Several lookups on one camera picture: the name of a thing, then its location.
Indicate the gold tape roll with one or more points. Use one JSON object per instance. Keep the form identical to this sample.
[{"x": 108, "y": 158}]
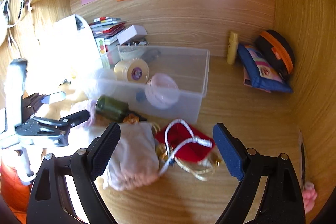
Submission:
[{"x": 126, "y": 69}]

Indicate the wooden desktop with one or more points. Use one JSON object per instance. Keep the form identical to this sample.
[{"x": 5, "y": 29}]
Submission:
[{"x": 236, "y": 113}]

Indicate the pink cloth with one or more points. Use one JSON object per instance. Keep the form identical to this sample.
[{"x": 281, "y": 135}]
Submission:
[{"x": 90, "y": 113}]

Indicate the small white box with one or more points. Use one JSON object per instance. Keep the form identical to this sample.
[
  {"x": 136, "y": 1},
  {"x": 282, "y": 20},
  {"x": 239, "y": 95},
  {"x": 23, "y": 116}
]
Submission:
[{"x": 131, "y": 33}]

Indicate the black round case orange zipper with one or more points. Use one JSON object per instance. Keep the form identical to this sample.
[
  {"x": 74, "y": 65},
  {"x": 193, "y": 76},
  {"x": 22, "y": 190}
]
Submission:
[{"x": 275, "y": 50}]

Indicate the metal key rings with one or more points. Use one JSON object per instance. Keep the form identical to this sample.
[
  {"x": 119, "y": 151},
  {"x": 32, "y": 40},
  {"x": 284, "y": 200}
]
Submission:
[{"x": 136, "y": 43}]

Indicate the white folded paper sheet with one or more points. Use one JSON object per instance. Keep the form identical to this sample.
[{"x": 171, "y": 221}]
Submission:
[{"x": 68, "y": 40}]

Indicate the fruit picture box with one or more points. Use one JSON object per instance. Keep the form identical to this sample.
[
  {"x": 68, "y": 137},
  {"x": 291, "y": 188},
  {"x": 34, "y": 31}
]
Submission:
[{"x": 101, "y": 49}]

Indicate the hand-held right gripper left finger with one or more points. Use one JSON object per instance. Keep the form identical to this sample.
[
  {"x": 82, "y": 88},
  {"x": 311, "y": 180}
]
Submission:
[{"x": 106, "y": 150}]

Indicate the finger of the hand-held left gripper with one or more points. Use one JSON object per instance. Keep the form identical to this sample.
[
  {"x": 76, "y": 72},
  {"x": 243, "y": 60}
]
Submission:
[
  {"x": 76, "y": 117},
  {"x": 53, "y": 97}
]

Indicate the pink black hairpin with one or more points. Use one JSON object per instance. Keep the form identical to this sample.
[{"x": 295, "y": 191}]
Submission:
[{"x": 309, "y": 195}]

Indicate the clear plastic storage box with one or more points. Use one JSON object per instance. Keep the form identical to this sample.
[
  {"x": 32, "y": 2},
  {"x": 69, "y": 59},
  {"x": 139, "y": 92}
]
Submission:
[{"x": 183, "y": 74}]

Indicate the dark green spray bottle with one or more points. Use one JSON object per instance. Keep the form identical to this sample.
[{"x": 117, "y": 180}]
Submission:
[{"x": 110, "y": 108}]

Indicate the blue fabric pouch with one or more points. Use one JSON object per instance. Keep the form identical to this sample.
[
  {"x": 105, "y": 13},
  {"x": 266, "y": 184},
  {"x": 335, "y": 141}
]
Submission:
[{"x": 252, "y": 66}]

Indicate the stack of booklets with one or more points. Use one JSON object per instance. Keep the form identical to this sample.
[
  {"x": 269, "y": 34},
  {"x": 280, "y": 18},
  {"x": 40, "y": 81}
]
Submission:
[{"x": 107, "y": 27}]

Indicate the yellow tube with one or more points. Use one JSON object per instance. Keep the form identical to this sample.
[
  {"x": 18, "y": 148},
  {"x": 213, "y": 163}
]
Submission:
[{"x": 232, "y": 48}]

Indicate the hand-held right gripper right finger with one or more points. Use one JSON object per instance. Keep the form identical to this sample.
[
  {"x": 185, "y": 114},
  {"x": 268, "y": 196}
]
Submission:
[{"x": 229, "y": 153}]

